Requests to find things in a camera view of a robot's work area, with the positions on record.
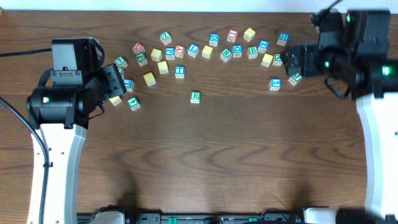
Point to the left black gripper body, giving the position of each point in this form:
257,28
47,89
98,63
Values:
115,80

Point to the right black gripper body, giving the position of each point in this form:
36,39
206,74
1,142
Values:
318,59

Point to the yellow o block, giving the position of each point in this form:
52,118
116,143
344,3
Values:
267,60
207,51

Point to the green B block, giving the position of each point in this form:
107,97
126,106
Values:
252,52

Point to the green r block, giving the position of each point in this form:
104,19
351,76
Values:
226,54
195,97

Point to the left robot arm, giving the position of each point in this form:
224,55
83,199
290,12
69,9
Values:
59,111

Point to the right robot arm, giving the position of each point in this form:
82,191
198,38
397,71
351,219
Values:
352,54

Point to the green J block right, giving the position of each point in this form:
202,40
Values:
295,79

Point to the green j block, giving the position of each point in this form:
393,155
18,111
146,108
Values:
295,79
141,59

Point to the blue H block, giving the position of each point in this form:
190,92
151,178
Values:
283,39

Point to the blue 5 block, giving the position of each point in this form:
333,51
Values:
275,84

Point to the green 7 block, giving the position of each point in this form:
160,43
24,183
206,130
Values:
121,62

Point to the green V block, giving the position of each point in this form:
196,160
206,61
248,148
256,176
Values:
121,71

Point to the blue X block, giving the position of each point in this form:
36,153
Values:
263,46

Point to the yellow block far left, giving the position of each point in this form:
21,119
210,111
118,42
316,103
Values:
115,100

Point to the blue L block left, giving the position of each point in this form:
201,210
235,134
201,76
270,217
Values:
129,84

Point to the blue l block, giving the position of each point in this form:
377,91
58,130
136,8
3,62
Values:
129,84
193,50

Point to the red U block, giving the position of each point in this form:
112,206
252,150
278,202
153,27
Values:
138,48

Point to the green J block left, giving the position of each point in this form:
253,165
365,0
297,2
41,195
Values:
141,59

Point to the yellow block top right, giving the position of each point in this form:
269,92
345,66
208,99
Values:
249,34

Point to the green 4 block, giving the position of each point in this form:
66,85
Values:
134,103

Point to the yellow block centre left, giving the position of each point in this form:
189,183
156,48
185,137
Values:
149,79

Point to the blue D block lower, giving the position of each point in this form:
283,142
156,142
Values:
237,51

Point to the blue d block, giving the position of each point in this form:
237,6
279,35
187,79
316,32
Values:
214,39
237,51

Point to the yellow block upper left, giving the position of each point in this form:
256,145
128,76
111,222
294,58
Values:
156,55

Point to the red I block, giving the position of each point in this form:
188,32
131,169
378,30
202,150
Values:
232,35

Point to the yellow S block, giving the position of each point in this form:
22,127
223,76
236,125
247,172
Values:
163,67

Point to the green Z block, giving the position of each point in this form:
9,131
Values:
165,38

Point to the blue P block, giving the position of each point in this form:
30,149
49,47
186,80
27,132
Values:
170,53

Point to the blue D block top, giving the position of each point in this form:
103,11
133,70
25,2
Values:
214,39

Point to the blue T block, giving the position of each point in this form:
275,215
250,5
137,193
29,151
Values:
180,71

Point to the red A block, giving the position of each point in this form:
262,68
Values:
179,51

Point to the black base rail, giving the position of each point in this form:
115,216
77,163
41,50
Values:
112,214

